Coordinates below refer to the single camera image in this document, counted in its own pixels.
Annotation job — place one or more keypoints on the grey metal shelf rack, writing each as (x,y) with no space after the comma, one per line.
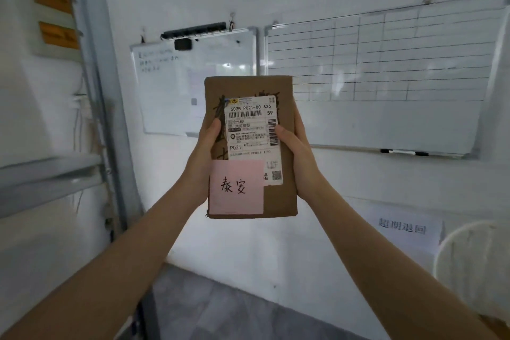
(85,112)

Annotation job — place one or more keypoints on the white paper wall sign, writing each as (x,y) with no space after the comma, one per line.
(404,228)

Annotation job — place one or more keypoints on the person's left forearm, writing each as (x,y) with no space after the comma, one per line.
(99,268)

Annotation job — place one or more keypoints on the brown cardboard parcel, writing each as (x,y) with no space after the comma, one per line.
(251,144)

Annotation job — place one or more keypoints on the person's right hand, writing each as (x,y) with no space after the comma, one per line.
(305,160)

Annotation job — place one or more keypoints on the person's left thumb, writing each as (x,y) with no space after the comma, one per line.
(214,134)

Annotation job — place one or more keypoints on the person's right forearm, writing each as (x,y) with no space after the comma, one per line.
(392,272)

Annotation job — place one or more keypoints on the row of black markers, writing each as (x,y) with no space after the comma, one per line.
(194,29)

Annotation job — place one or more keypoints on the small white whiteboard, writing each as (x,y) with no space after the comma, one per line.
(175,84)

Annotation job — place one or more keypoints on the person's left hand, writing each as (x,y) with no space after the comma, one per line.
(201,160)

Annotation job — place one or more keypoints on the black whiteboard eraser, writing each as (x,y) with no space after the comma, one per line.
(183,44)

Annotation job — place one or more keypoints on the white shipping label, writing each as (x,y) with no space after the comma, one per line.
(255,132)

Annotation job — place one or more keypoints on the large gridded whiteboard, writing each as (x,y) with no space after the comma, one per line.
(382,80)

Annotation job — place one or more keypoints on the pink sticky note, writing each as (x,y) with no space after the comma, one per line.
(236,187)

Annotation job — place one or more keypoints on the black marker pen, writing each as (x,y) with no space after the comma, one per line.
(419,153)
(392,151)

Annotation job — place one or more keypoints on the white mesh basket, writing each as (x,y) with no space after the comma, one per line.
(474,268)

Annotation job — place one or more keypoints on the person's right thumb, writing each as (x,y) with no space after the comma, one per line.
(285,137)

